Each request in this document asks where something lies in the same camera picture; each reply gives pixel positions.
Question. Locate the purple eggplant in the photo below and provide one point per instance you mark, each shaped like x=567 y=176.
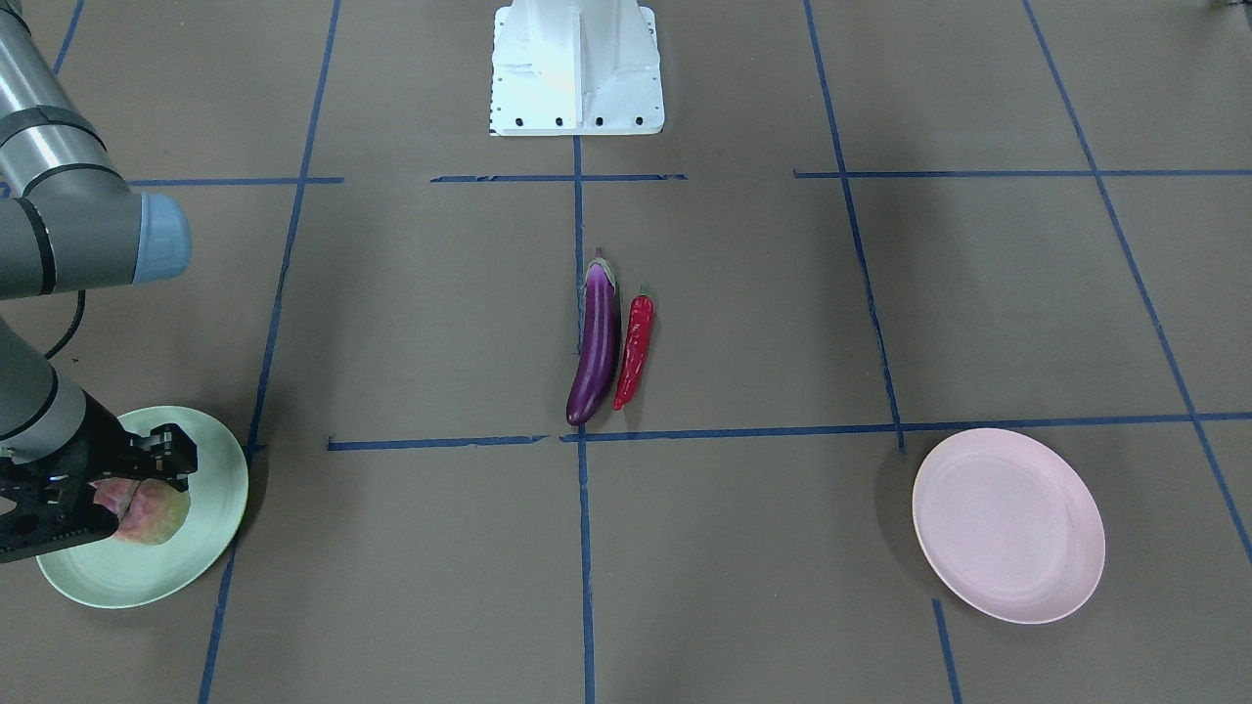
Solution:
x=599 y=343

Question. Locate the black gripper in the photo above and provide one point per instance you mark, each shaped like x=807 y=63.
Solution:
x=95 y=440

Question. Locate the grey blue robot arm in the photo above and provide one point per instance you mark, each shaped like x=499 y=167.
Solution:
x=70 y=224

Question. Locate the red chili pepper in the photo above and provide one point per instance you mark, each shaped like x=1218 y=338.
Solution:
x=636 y=345

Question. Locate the pink plate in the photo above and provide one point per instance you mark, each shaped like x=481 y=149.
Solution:
x=1009 y=526

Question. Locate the light green plate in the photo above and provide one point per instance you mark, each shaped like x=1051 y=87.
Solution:
x=115 y=574

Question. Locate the pink green peach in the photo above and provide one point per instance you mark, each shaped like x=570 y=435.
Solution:
x=150 y=512

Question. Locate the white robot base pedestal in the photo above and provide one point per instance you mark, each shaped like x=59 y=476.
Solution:
x=575 y=68

